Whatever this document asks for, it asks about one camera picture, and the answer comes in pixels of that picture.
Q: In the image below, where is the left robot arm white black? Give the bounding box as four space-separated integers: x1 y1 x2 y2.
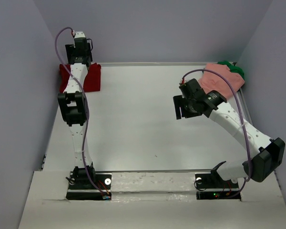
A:
58 32 97 189

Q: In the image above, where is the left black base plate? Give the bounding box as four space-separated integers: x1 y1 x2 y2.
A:
66 173 112 201

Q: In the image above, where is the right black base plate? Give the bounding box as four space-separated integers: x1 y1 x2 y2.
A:
194 173 241 200

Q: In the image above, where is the dark red t shirt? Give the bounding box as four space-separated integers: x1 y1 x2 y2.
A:
59 63 102 93

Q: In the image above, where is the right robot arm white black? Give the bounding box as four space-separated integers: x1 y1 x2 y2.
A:
173 79 286 187

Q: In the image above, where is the green t shirt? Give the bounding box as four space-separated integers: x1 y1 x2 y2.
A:
217 61 245 79

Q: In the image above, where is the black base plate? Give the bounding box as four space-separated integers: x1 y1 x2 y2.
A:
194 173 241 200
66 173 112 201

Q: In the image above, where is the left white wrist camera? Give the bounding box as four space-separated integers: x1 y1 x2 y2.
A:
72 31 86 39

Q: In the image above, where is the pink t shirt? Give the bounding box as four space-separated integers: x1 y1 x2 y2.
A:
198 63 245 100

